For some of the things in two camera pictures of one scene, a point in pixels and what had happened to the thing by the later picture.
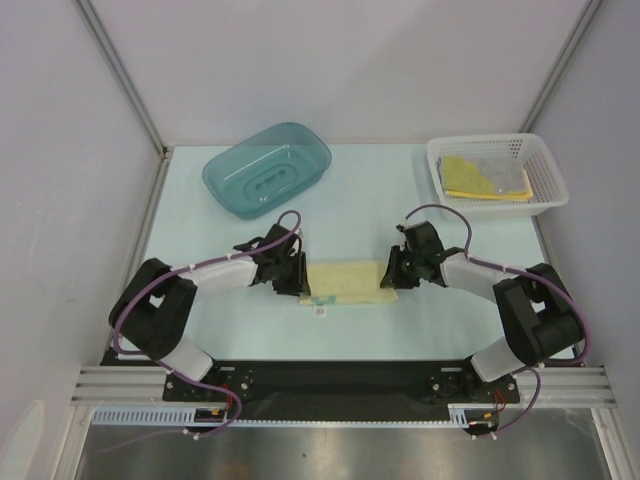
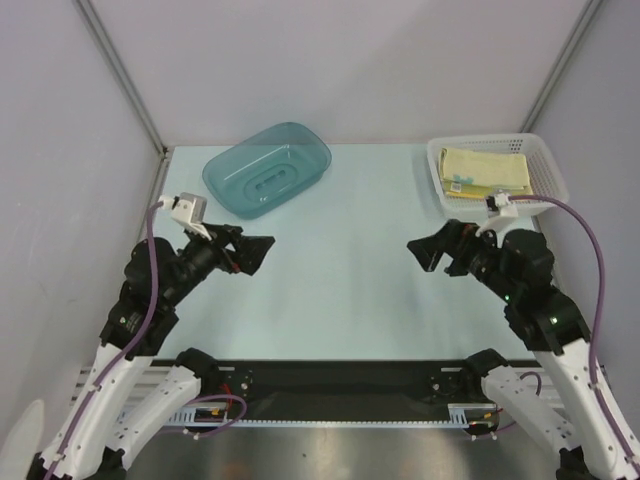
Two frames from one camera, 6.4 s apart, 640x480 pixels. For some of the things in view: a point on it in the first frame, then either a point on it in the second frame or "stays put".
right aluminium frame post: [572, 45] stays put
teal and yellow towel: [341, 282] -> [503, 171]
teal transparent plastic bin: [259, 174] stays put
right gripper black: [400, 267] -> [455, 248]
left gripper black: [298, 284] -> [250, 250]
